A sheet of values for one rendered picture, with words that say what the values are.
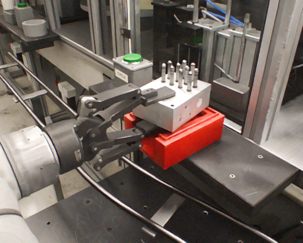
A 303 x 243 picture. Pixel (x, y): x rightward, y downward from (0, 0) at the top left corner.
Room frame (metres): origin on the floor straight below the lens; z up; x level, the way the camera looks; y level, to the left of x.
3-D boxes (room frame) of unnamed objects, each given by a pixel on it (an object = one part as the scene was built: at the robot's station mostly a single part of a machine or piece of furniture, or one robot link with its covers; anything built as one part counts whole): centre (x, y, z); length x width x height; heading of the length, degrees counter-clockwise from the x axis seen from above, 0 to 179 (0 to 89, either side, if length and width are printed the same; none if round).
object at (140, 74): (0.62, 0.04, 0.97); 0.08 x 0.08 x 0.12; 39
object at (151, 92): (0.44, 0.02, 1.04); 0.05 x 0.01 x 0.03; 129
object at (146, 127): (0.46, -0.01, 0.97); 0.07 x 0.03 x 0.01; 129
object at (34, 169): (0.31, 0.17, 1.00); 0.09 x 0.06 x 0.09; 39
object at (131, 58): (0.62, 0.05, 1.03); 0.04 x 0.04 x 0.02
